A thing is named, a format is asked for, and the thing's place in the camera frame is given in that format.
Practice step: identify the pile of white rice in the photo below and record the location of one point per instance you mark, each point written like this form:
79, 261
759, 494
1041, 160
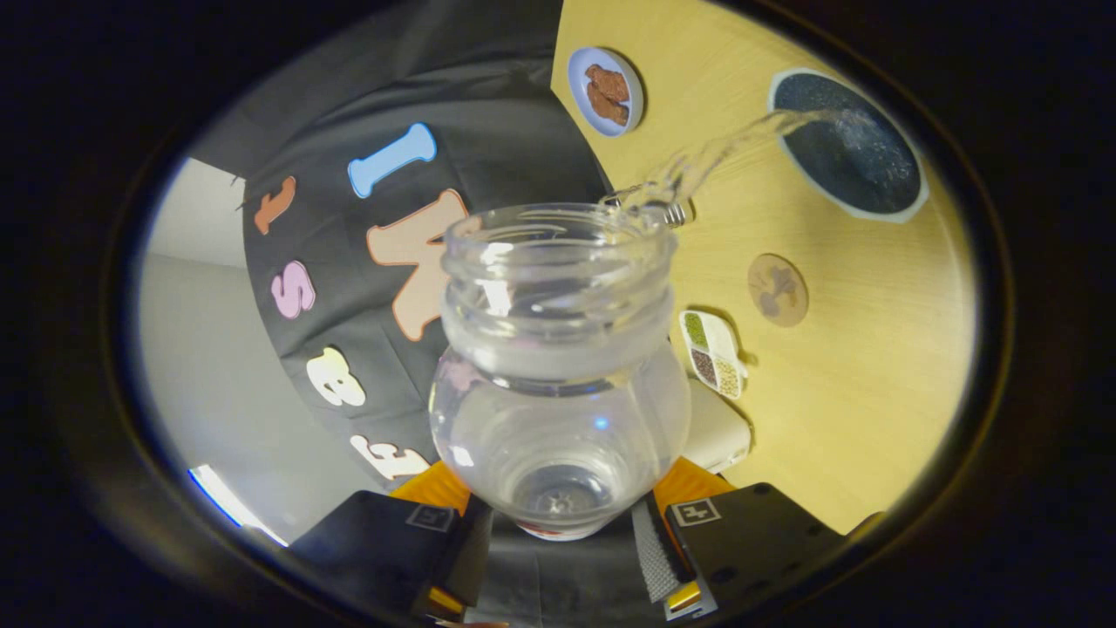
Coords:
720, 338

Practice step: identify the light blue plate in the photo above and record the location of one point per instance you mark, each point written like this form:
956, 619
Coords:
580, 87

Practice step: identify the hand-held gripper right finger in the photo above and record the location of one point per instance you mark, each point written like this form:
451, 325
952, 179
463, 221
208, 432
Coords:
656, 549

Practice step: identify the clear glass bottle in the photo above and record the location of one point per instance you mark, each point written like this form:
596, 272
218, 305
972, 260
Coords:
558, 358

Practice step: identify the black backdrop cloth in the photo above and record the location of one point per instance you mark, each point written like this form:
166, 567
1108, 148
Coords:
488, 131

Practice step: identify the wooden table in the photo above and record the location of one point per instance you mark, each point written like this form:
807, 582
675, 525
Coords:
854, 366

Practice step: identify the round brown coaster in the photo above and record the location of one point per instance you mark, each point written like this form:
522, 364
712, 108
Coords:
778, 290

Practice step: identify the pile of green beans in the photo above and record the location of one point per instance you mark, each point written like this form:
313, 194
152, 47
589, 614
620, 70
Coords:
696, 330

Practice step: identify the white toaster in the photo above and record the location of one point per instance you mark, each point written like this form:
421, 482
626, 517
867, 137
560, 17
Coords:
719, 432

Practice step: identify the pile of dark red beans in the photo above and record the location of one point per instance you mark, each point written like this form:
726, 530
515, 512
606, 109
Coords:
704, 368

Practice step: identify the brown cookie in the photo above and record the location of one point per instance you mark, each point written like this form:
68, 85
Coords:
610, 83
608, 106

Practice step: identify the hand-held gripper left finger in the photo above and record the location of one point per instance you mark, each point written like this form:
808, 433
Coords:
471, 558

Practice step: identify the white divided dish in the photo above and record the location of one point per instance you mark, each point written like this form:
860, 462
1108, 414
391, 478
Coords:
719, 336

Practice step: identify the pile of beige soybeans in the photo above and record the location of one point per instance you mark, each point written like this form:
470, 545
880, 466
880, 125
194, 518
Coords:
729, 377

